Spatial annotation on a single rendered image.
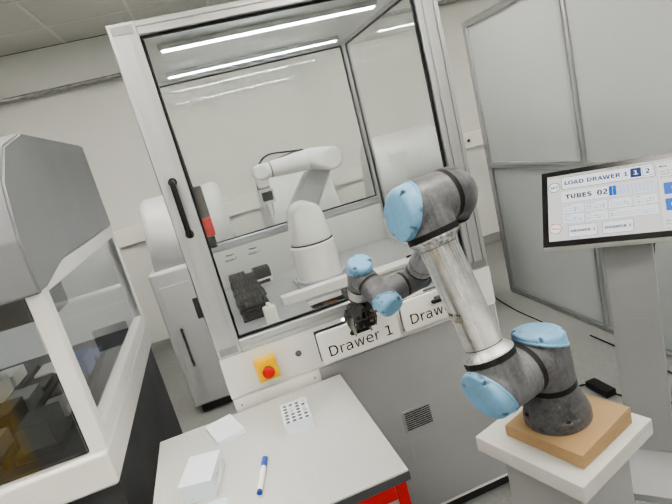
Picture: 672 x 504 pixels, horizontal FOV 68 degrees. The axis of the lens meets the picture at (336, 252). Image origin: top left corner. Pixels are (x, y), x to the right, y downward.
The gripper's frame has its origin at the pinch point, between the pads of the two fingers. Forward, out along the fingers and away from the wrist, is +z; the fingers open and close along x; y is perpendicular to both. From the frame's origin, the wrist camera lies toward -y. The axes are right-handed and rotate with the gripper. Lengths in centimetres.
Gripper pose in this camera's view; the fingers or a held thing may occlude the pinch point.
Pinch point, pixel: (358, 326)
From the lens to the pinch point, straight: 171.4
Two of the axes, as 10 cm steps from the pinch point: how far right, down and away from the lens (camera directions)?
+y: 3.7, 6.7, -6.5
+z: 0.5, 6.8, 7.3
